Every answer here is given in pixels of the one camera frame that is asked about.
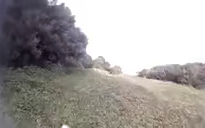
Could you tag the dark dense trees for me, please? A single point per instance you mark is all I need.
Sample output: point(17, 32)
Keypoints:
point(40, 36)

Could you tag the green grass ground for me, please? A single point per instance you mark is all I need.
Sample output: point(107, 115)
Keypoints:
point(100, 100)

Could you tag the row of grey-green bushes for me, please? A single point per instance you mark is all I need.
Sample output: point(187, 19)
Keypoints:
point(183, 74)

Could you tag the robot's own part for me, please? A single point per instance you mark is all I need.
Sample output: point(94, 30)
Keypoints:
point(65, 126)

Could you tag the distant bushes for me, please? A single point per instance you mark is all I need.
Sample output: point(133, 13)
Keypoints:
point(105, 65)

